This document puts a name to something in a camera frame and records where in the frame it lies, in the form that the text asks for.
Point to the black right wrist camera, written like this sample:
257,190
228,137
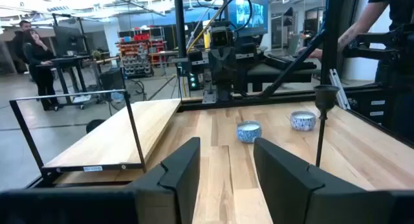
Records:
222,38

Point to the large blue display screen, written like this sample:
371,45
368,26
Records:
255,13

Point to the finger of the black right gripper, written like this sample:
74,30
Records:
216,68
230,68

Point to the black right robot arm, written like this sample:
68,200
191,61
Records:
224,93

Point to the black trash bin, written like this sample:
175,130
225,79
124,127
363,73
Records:
111,80

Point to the black drawer cabinet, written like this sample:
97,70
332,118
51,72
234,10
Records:
362,102

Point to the black standing desk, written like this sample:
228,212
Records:
69,60

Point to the black desk monitor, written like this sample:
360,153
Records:
68,39

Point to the silver aluminium extrusion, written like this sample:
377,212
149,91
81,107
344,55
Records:
339,88

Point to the black metal candlestick holder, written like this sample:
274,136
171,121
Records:
325,99

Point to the storage rack with red bins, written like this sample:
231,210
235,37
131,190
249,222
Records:
136,62

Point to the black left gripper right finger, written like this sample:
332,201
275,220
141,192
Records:
291,191

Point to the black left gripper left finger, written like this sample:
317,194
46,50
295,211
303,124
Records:
181,185

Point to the person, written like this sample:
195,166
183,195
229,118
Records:
398,7
20,39
39,55

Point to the black round stool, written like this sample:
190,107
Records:
95,126

